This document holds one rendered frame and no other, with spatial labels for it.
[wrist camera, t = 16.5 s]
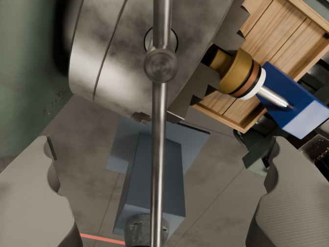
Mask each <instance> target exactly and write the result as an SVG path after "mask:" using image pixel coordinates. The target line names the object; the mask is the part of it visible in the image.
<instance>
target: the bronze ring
mask: <svg viewBox="0 0 329 247"><path fill-rule="evenodd" d="M200 62H201V63H203V64H204V65H206V66H208V67H209V68H211V69H213V70H214V71H216V72H218V73H220V74H222V78H221V81H220V84H219V88H218V90H217V91H218V92H220V93H222V94H228V95H230V96H231V97H234V98H237V99H239V98H242V97H244V96H246V95H247V94H248V93H250V92H251V91H252V90H253V89H254V87H255V86H256V84H257V83H258V81H259V79H260V76H261V71H262V68H261V65H260V64H259V63H258V62H257V61H255V60H254V59H252V56H251V55H250V54H249V53H247V52H246V51H244V50H243V49H241V48H239V49H238V50H237V52H236V53H235V54H234V55H231V54H230V53H228V52H227V51H225V50H223V49H222V48H220V47H219V46H217V45H215V44H212V45H211V46H210V47H209V48H208V50H207V51H206V53H205V55H204V56H203V58H202V60H201V61H200Z"/></svg>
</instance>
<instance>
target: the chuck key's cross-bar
mask: <svg viewBox="0 0 329 247"><path fill-rule="evenodd" d="M171 15H172V0H153V46H155V45H166V46H170V35H171ZM167 92H168V82H167V83H155V82H152V141H151V196H150V247H162V222H163V197H164V171H165V134H166V111H167Z"/></svg>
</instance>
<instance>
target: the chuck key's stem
mask: <svg viewBox="0 0 329 247"><path fill-rule="evenodd" d="M143 68H144V72H145V74H146V76H147V77H148V78H149V79H150V80H151V81H153V82H155V83H167V82H169V81H171V80H172V79H173V78H174V77H175V76H176V74H177V71H178V61H177V57H176V54H175V51H174V47H173V44H172V42H171V41H170V46H166V45H155V46H153V39H152V40H151V41H150V43H149V46H148V49H147V53H146V56H145V60H144V64H143Z"/></svg>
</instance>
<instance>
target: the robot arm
mask: <svg viewBox="0 0 329 247"><path fill-rule="evenodd" d="M55 160H57V157H56V154H55V151H54V148H53V145H52V142H51V139H50V136H49V135H47V136H45V135H43V136H39V137H38V138H36V139H35V140H34V141H33V142H32V143H31V144H30V145H29V146H28V147H27V148H26V149H25V150H24V151H23V152H22V153H21V154H20V155H19V156H17V157H16V158H15V159H14V160H13V161H12V162H11V163H10V164H9V165H8V166H7V167H6V168H5V169H4V170H3V171H2V172H1V173H0V247H83V242H82V239H81V236H80V233H79V230H78V227H77V224H76V222H75V219H74V216H73V213H72V210H71V207H70V204H69V201H68V199H67V198H66V197H65V196H62V195H60V194H58V190H59V188H60V181H59V178H58V176H57V173H56V170H55V167H54V162H55ZM266 160H268V163H269V165H270V168H269V171H268V173H267V176H266V178H265V181H264V186H265V188H266V191H267V194H265V195H263V196H261V198H260V200H259V203H258V205H257V208H256V210H255V213H254V216H253V218H252V221H251V223H250V227H249V230H248V234H247V237H246V241H245V244H246V247H329V182H328V181H327V180H326V178H325V177H324V176H323V175H322V174H321V173H320V171H319V170H318V169H317V168H316V167H315V166H314V165H313V164H312V163H311V162H310V161H309V160H308V159H307V158H305V157H304V156H303V155H302V154H301V153H300V152H299V151H298V150H297V149H296V148H295V147H294V146H293V145H291V144H290V143H289V142H288V141H287V140H286V139H285V138H284V137H281V136H273V137H272V140H271V142H270V146H269V149H268V152H267V156H266ZM123 232H124V240H125V247H150V214H138V215H133V216H131V217H129V218H128V219H127V220H126V221H125V224H124V229H123ZM168 236H169V223H168V222H167V221H166V220H165V219H163V222H162V247H165V245H166V242H167V239H168Z"/></svg>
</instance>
